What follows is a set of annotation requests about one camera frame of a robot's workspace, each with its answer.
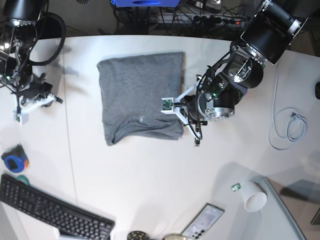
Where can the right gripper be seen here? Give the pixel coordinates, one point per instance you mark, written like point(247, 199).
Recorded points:
point(36, 93)

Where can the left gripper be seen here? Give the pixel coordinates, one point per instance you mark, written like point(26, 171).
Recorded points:
point(186, 107)

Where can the grey t-shirt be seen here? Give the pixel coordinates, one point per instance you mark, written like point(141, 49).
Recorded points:
point(132, 89)

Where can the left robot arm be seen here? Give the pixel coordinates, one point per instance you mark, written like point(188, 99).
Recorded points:
point(216, 93)

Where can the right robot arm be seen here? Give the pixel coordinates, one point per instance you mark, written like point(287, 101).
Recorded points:
point(24, 25)

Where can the blue orange tape measure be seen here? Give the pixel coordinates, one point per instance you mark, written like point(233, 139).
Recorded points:
point(15, 159)

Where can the green round object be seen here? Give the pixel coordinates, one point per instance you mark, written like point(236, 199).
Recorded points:
point(23, 179)

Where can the small green white chip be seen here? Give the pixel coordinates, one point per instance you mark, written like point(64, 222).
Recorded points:
point(236, 187)

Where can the white paper cup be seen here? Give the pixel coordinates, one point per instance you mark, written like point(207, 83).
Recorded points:
point(254, 198)

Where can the smartphone in clear case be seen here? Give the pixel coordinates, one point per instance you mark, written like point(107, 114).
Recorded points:
point(203, 221)

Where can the blue box with hole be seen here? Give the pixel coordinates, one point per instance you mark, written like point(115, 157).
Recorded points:
point(145, 3)

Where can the black round object at edge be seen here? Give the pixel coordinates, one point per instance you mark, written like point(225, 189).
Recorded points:
point(317, 90)

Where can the gold rimmed round tin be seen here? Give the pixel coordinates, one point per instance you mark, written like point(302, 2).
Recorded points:
point(174, 236)

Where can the black computer keyboard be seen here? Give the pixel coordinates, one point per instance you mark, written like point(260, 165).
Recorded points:
point(53, 211)

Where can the glass side table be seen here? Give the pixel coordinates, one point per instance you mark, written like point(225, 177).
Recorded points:
point(292, 212)

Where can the black gold dotted round object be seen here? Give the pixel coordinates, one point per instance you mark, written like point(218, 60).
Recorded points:
point(138, 235)

